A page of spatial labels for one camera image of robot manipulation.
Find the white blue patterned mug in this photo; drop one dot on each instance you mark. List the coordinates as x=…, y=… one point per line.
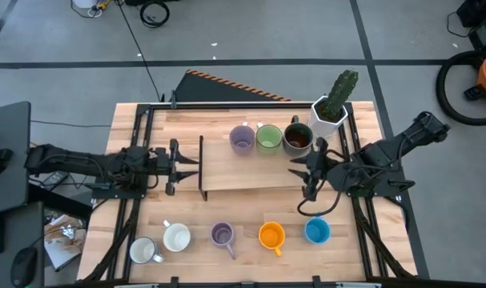
x=142, y=251

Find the black computer mouse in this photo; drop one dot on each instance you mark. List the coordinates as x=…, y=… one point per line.
x=23, y=266

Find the white bucket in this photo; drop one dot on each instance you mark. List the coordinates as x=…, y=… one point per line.
x=84, y=3

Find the open cardboard box papers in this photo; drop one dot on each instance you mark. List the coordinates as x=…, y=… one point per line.
x=62, y=248

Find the wooden shelf riser black legs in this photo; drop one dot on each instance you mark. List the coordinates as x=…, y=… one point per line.
x=246, y=172

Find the blue brown speckled mug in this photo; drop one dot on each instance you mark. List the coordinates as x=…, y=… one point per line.
x=298, y=138

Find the green cactus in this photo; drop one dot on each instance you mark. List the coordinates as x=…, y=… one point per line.
x=340, y=94

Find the black aluminium rig frame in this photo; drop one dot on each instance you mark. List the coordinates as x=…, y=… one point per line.
x=226, y=106

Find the black power adapter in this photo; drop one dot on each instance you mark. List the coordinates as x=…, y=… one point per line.
x=53, y=183

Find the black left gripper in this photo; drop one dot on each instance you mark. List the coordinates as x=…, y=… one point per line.
x=162, y=162

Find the black desk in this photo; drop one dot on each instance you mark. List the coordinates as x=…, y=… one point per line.
x=22, y=232
x=10, y=192

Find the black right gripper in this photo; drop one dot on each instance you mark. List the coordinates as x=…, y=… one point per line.
x=318, y=168

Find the yellow plug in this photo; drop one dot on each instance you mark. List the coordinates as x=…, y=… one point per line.
x=102, y=5

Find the purple ribbed mug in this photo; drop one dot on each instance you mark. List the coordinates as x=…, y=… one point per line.
x=222, y=236
x=242, y=138

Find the green ribbed mug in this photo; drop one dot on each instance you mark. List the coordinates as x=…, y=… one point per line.
x=268, y=138

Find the light blue faceted mug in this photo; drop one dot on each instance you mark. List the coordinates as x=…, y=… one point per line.
x=316, y=232

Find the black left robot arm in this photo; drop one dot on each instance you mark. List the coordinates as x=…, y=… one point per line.
x=66, y=162

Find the black mat orange striped edge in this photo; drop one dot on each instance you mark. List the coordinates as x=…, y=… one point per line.
x=202, y=90

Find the orange faceted mug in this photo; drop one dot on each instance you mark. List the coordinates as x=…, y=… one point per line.
x=271, y=236

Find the white hexagonal planter pot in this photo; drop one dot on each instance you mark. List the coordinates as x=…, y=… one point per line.
x=320, y=126

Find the black equipment case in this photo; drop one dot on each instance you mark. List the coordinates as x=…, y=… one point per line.
x=483, y=12

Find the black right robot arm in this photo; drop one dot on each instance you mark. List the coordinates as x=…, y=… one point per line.
x=386, y=154

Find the black box grey screen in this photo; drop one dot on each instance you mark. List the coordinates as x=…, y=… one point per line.
x=484, y=36

